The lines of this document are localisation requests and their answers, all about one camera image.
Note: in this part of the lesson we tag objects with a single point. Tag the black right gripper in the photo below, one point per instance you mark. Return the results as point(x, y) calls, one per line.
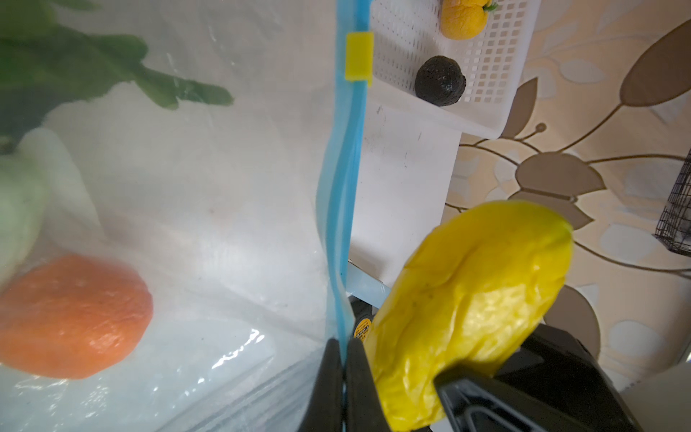
point(552, 383)

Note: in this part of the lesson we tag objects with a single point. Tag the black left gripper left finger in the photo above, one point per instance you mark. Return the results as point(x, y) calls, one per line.
point(325, 409)

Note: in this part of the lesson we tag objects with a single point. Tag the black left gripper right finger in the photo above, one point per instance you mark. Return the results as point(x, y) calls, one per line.
point(363, 410)

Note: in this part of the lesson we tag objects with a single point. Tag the yellow corn toy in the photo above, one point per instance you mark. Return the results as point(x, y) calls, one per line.
point(471, 294)

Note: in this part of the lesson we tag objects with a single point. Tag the orange toy fruit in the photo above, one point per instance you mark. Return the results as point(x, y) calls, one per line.
point(73, 318)

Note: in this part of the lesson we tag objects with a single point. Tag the clear zip bag blue zipper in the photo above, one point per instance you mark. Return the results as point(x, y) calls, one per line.
point(237, 218)

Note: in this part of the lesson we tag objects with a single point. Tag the yellow orange with green stem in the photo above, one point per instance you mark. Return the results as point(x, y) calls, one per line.
point(465, 19)

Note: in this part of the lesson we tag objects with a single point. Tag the white radish with green leaves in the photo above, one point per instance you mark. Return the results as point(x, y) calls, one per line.
point(45, 64)

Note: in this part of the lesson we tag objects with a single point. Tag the yellow black tape measure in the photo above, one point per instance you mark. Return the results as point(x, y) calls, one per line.
point(363, 316)

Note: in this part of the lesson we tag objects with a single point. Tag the light blue case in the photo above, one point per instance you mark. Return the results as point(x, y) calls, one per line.
point(365, 287)

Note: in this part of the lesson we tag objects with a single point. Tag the dark eggplant toy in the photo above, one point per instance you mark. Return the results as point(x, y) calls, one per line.
point(440, 81)

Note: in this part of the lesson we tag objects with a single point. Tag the black wire basket right wall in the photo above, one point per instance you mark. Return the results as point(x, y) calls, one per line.
point(673, 227)

